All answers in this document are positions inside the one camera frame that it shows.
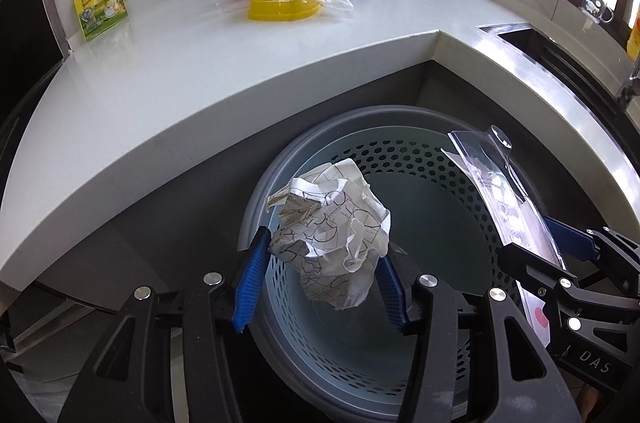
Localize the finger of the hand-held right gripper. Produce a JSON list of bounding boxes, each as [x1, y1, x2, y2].
[[542, 215, 640, 299], [496, 244, 587, 334]]

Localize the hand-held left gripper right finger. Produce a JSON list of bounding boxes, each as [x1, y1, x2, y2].
[[375, 253, 586, 423]]

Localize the clear plastic blister package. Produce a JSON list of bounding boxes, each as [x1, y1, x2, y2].
[[440, 125, 568, 349]]

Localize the yellow plastic dish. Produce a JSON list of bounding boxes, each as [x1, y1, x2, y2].
[[247, 0, 322, 22]]

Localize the grey perforated trash bin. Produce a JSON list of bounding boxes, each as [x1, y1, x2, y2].
[[235, 105, 566, 423]]

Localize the small clear hanging holder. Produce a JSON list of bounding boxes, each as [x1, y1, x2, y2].
[[582, 0, 616, 24]]

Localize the yellow bottle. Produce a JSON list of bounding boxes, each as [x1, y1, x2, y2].
[[626, 0, 640, 56]]

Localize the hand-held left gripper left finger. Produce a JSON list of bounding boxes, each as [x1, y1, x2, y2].
[[57, 225, 273, 423]]

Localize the white printed paper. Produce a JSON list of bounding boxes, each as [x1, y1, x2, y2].
[[266, 158, 392, 311]]

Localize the kitchen sink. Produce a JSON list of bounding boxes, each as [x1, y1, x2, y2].
[[477, 23, 640, 104]]

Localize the yellow seasoning pouch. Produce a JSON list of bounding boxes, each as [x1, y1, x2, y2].
[[73, 0, 132, 42]]

